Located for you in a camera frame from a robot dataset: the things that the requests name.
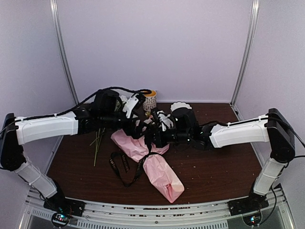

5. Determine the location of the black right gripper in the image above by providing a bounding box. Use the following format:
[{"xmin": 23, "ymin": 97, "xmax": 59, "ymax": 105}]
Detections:
[{"xmin": 146, "ymin": 126, "xmax": 192, "ymax": 147}]

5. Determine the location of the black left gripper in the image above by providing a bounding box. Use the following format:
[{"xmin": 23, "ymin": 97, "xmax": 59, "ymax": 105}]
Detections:
[{"xmin": 100, "ymin": 111, "xmax": 154, "ymax": 140}]

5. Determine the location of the pink wrapping paper sheet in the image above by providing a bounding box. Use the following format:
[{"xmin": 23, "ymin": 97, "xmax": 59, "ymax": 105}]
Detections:
[{"xmin": 109, "ymin": 129, "xmax": 184, "ymax": 203}]

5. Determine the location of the black ribbon strap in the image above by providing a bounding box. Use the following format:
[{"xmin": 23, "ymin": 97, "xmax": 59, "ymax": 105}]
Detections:
[{"xmin": 109, "ymin": 133, "xmax": 163, "ymax": 188}]

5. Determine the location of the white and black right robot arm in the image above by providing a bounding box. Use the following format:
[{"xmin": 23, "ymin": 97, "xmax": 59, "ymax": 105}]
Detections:
[{"xmin": 144, "ymin": 107, "xmax": 295, "ymax": 211}]

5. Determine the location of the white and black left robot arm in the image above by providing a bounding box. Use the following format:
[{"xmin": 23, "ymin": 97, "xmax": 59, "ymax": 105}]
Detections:
[{"xmin": 0, "ymin": 90, "xmax": 145, "ymax": 212}]

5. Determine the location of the pile of fake flowers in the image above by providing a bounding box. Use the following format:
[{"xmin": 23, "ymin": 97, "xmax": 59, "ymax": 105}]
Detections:
[{"xmin": 90, "ymin": 128, "xmax": 105, "ymax": 167}]

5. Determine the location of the white scalloped bowl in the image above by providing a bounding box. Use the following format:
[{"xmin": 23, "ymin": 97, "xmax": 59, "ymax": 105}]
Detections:
[{"xmin": 170, "ymin": 102, "xmax": 192, "ymax": 112}]

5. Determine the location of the floral mug with yellow inside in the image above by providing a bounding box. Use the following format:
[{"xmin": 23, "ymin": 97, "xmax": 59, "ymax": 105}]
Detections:
[{"xmin": 142, "ymin": 90, "xmax": 157, "ymax": 112}]

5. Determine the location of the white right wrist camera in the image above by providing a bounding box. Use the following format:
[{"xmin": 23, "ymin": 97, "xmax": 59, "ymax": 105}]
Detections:
[{"xmin": 151, "ymin": 108, "xmax": 174, "ymax": 132}]

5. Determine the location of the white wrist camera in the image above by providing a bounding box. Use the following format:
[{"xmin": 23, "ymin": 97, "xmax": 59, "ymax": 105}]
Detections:
[
  {"xmin": 151, "ymin": 108, "xmax": 174, "ymax": 132},
  {"xmin": 122, "ymin": 94, "xmax": 146, "ymax": 118}
]

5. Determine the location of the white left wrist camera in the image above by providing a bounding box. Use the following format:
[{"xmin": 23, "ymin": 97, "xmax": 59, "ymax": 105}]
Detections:
[{"xmin": 122, "ymin": 94, "xmax": 146, "ymax": 118}]

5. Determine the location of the aluminium front rail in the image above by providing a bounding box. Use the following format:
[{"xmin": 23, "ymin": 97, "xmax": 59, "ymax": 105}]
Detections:
[{"xmin": 23, "ymin": 188, "xmax": 291, "ymax": 229}]

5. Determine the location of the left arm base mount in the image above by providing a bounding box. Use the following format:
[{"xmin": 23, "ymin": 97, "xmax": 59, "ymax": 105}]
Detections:
[{"xmin": 43, "ymin": 199, "xmax": 85, "ymax": 217}]

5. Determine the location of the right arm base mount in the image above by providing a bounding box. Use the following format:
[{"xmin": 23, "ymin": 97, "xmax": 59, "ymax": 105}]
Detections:
[{"xmin": 227, "ymin": 198, "xmax": 269, "ymax": 216}]

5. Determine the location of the left aluminium frame post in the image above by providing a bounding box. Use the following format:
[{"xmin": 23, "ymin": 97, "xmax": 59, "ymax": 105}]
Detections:
[{"xmin": 50, "ymin": 0, "xmax": 79, "ymax": 104}]

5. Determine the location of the aluminium frame post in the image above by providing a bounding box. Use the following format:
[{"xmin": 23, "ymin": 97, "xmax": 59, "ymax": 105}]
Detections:
[
  {"xmin": 230, "ymin": 0, "xmax": 260, "ymax": 107},
  {"xmin": 50, "ymin": 0, "xmax": 79, "ymax": 104}
]

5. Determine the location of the right aluminium frame post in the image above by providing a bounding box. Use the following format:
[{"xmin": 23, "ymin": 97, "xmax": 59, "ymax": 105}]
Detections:
[{"xmin": 230, "ymin": 0, "xmax": 260, "ymax": 107}]

